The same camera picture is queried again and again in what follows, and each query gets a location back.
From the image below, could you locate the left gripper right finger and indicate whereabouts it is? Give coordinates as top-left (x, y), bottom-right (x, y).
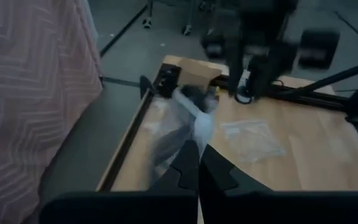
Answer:
top-left (198, 144), bottom-right (272, 224)

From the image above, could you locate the brown cardboard box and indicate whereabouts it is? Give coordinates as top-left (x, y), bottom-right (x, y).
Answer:
top-left (175, 57), bottom-right (223, 90)

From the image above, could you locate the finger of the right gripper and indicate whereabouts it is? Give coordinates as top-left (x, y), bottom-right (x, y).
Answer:
top-left (247, 45), bottom-right (292, 98)
top-left (227, 45), bottom-right (249, 96)

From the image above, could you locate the pink chevron curtain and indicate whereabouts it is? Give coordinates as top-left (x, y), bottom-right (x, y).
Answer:
top-left (0, 0), bottom-right (104, 224)

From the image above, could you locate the black fin-shaped bracket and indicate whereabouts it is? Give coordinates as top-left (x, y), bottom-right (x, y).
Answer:
top-left (139, 75), bottom-right (156, 100)

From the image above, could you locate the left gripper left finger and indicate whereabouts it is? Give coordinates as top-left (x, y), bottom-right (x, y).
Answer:
top-left (149, 139), bottom-right (201, 224)

